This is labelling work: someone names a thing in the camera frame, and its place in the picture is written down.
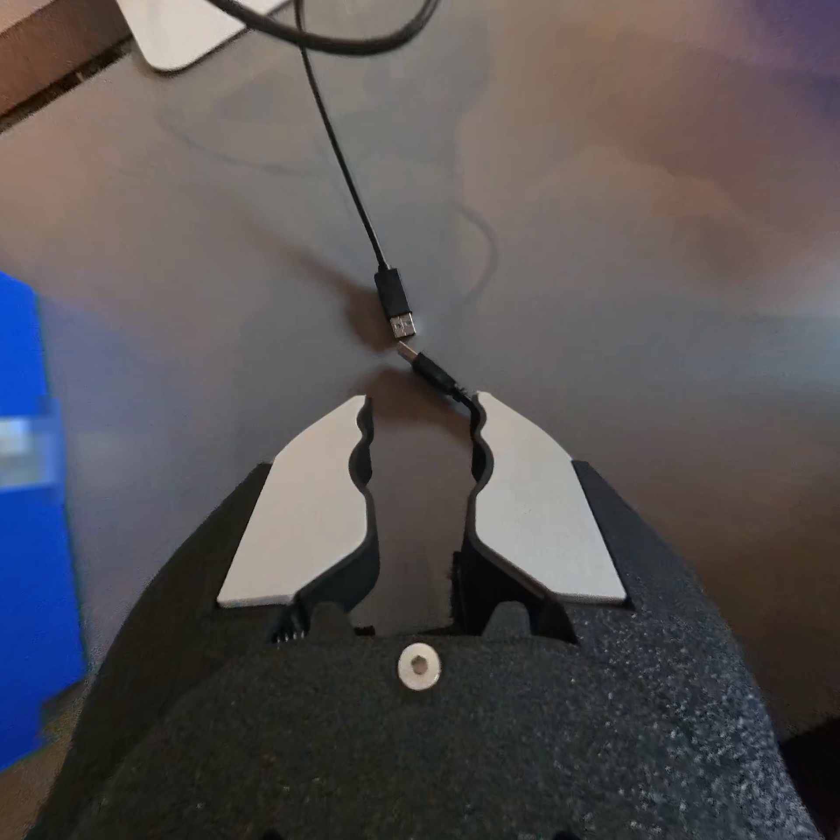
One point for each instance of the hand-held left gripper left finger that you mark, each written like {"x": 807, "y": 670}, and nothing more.
{"x": 302, "y": 512}

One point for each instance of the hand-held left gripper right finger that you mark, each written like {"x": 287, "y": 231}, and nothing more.
{"x": 545, "y": 512}

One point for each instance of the blue plastic bin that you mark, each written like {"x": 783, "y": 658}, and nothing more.
{"x": 33, "y": 591}

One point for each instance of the white document stand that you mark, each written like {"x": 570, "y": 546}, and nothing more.
{"x": 197, "y": 33}

